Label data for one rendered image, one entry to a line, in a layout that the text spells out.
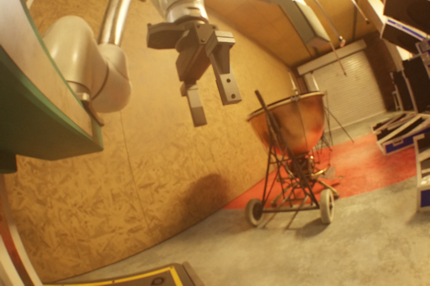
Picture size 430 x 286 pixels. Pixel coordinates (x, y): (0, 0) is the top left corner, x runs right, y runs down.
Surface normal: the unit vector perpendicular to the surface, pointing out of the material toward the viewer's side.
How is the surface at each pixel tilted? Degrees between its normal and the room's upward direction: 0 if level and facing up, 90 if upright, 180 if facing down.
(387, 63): 90
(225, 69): 120
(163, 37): 180
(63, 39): 88
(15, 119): 180
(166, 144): 90
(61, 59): 92
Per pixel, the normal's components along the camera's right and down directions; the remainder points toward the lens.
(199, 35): 0.40, -0.25
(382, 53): -0.64, 0.06
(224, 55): 0.48, 0.26
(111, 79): 0.99, 0.07
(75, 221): 0.72, -0.29
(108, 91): 0.88, 0.45
